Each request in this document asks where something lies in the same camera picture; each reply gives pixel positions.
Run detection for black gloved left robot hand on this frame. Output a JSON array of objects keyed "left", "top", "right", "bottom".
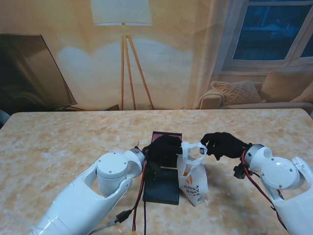
[{"left": 142, "top": 136, "right": 184, "bottom": 168}]

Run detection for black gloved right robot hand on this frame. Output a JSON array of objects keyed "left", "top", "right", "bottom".
[{"left": 200, "top": 132, "right": 250, "bottom": 162}]

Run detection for white plastic bag orange logo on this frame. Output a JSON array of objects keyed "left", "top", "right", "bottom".
[{"left": 177, "top": 141, "right": 209, "bottom": 207}]

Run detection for black gift box pink inside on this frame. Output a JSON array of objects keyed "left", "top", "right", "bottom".
[{"left": 151, "top": 131, "right": 183, "bottom": 169}]

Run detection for black gift box lid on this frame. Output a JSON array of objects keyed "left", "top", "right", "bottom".
[{"left": 142, "top": 167, "right": 181, "bottom": 206}]

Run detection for dark grey chair edge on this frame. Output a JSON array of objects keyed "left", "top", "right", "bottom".
[{"left": 0, "top": 109, "right": 10, "bottom": 128}]

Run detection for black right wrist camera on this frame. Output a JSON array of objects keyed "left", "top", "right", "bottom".
[{"left": 233, "top": 164, "right": 250, "bottom": 179}]

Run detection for red black left arm cables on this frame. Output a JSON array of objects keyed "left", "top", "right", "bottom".
[{"left": 114, "top": 156, "right": 157, "bottom": 235}]

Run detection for red black arm cables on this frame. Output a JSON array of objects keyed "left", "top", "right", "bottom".
[
  {"left": 241, "top": 150, "right": 289, "bottom": 231},
  {"left": 114, "top": 156, "right": 157, "bottom": 235}
]

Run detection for red black right arm cables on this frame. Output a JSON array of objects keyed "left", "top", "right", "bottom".
[{"left": 241, "top": 150, "right": 289, "bottom": 231}]

